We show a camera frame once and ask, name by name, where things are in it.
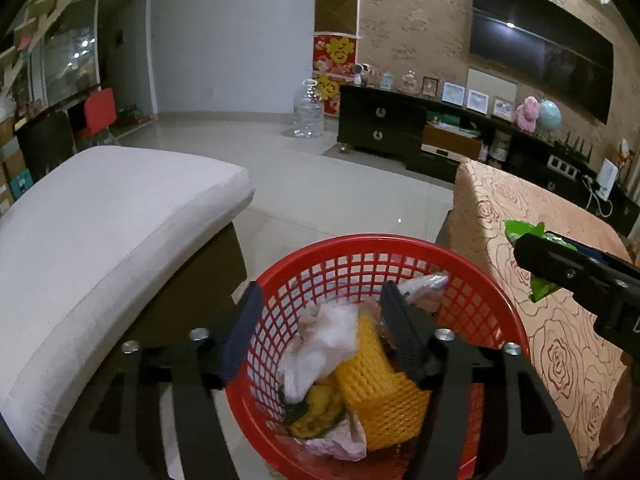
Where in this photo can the red yellow wall poster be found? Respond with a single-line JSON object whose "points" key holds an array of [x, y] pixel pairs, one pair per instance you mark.
{"points": [[340, 50]]}

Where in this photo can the white tissue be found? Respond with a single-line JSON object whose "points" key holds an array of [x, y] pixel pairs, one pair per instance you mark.
{"points": [[325, 340]]}

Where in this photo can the red white figurine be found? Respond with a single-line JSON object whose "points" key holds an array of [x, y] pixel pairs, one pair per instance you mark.
{"points": [[625, 157]]}

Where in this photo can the large clear water bottle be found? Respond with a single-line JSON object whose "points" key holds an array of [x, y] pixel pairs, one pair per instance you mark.
{"points": [[307, 115]]}

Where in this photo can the small brown picture frame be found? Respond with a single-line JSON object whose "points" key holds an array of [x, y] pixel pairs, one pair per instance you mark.
{"points": [[430, 86]]}

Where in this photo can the pink plush toy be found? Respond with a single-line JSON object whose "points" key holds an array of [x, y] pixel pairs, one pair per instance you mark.
{"points": [[527, 115]]}

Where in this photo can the black television cabinet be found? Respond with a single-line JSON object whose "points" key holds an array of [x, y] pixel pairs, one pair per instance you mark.
{"points": [[370, 115]]}

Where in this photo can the white upright network box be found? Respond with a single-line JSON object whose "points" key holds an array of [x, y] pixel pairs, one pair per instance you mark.
{"points": [[608, 179]]}

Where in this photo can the clear plastic wrapper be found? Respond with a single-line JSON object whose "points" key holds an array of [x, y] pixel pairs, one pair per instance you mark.
{"points": [[425, 287]]}

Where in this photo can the white socket panel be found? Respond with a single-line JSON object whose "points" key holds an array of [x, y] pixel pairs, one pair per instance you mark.
{"points": [[563, 165]]}

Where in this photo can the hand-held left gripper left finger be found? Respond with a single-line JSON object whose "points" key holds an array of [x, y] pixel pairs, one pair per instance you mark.
{"points": [[240, 335]]}

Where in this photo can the red plastic mesh basket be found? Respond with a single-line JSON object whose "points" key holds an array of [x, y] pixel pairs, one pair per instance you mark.
{"points": [[360, 241]]}

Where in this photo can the person's right forearm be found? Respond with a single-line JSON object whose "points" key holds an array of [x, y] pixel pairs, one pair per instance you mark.
{"points": [[622, 410]]}

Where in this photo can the red chair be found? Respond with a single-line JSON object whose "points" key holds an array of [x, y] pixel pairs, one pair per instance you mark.
{"points": [[100, 110]]}

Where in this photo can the small glass ornament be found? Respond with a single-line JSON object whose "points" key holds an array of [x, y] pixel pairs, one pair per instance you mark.
{"points": [[386, 80], [409, 82]]}

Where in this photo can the pale blue globe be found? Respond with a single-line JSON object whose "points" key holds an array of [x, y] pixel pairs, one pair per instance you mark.
{"points": [[550, 117]]}

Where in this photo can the small white figurine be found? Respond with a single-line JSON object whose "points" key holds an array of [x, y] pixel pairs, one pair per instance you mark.
{"points": [[362, 75]]}

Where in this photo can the stacked jars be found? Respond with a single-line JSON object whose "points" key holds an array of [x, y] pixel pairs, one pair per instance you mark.
{"points": [[501, 147]]}

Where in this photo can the small white bottles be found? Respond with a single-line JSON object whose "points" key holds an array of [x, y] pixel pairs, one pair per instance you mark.
{"points": [[485, 152]]}

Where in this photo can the green snack wrapper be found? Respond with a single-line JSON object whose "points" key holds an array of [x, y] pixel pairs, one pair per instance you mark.
{"points": [[520, 232]]}

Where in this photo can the black chair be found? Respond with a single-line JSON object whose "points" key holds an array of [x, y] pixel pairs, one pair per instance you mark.
{"points": [[47, 145]]}

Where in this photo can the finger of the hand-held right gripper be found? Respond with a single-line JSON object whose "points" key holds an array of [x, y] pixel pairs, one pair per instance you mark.
{"points": [[550, 260], [585, 249]]}

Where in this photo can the white cushioned bench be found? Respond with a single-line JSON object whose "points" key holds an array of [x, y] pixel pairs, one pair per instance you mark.
{"points": [[125, 220]]}

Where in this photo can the rose-patterned tablecloth table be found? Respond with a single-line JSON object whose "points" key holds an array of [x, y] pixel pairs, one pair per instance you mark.
{"points": [[500, 200]]}

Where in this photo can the black wall television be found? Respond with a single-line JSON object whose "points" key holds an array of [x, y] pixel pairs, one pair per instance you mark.
{"points": [[540, 45]]}

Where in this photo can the white printed plastic bag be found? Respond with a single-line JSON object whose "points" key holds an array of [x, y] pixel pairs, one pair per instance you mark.
{"points": [[340, 440]]}

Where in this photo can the light picture frame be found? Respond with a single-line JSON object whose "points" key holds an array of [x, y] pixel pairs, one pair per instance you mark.
{"points": [[503, 108], [477, 100], [453, 93]]}

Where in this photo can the large yellow foam net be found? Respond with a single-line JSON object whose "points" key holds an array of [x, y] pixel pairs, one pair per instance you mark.
{"points": [[385, 400]]}

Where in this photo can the green flat box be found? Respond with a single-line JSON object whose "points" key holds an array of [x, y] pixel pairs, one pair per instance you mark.
{"points": [[452, 125]]}

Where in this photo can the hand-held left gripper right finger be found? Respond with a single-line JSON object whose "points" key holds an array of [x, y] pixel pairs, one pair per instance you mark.
{"points": [[405, 340]]}

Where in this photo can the black router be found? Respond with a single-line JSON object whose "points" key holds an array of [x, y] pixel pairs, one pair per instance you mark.
{"points": [[575, 152]]}

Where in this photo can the stack of cardboard boxes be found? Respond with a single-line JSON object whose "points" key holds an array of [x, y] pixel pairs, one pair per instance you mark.
{"points": [[10, 160]]}

